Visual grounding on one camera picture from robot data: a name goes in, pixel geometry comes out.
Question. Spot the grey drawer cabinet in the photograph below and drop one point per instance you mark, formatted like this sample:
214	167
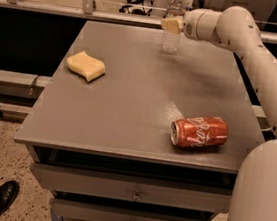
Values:
120	123

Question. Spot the black office chair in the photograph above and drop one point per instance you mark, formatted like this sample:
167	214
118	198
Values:
138	7

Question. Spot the yellow sponge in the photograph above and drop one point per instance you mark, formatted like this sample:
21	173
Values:
85	65

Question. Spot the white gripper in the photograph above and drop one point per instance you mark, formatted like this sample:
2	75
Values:
190	25

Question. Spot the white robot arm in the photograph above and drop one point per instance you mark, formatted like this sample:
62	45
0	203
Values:
254	197

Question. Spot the metal railing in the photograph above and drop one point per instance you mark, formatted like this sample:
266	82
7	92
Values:
90	9

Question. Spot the red coke can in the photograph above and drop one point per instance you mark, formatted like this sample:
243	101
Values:
198	132

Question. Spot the grey top drawer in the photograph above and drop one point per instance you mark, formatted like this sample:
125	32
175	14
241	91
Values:
128	188

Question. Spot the clear plastic water bottle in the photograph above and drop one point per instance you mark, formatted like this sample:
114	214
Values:
172	26

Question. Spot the grey middle drawer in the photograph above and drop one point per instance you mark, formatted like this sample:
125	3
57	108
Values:
80	211

